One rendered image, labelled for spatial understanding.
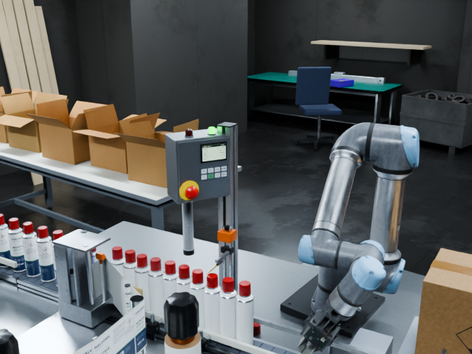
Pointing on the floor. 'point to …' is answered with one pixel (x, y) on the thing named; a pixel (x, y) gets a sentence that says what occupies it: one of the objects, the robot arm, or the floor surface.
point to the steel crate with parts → (440, 118)
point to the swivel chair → (315, 98)
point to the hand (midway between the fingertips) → (304, 348)
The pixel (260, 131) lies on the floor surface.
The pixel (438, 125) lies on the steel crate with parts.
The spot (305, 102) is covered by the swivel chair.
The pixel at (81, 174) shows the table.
